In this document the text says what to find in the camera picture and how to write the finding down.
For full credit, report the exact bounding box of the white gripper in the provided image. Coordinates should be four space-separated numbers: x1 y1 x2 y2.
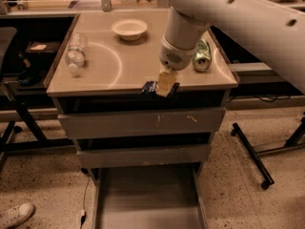
156 37 194 97

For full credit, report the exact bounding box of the dark blue snack bar wrapper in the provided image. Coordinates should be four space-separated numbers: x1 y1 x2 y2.
140 81 179 97

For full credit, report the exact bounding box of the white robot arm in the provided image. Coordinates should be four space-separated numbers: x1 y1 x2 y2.
159 0 305 93

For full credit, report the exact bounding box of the top grey drawer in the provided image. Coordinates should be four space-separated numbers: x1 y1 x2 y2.
58 107 225 139

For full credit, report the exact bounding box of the grey drawer cabinet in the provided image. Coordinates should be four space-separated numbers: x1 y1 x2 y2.
47 10 237 229

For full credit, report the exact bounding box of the middle grey drawer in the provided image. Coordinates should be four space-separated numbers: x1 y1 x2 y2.
77 144 212 169

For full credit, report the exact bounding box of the open bottom grey drawer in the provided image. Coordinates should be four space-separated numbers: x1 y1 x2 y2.
91 164 208 229

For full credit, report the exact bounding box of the crushed green soda can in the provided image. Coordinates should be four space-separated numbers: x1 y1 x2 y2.
193 39 212 72

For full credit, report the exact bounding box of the white paper bowl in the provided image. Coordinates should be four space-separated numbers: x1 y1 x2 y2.
112 19 148 41

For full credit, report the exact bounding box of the clear plastic water bottle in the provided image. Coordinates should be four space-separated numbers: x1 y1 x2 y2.
65 32 88 75

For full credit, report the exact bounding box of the black wheeled stand leg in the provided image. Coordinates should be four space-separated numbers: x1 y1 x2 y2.
231 123 275 190

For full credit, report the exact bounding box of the dark box with label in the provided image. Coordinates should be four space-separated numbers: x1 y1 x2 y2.
26 41 61 53

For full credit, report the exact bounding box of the white sneaker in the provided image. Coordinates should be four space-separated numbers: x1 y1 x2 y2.
0 202 35 229

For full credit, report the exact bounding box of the black floor cable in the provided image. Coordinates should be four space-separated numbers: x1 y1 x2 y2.
79 175 92 229

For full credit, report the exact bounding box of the black desk frame leg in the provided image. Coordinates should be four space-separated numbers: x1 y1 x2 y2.
1 82 73 153

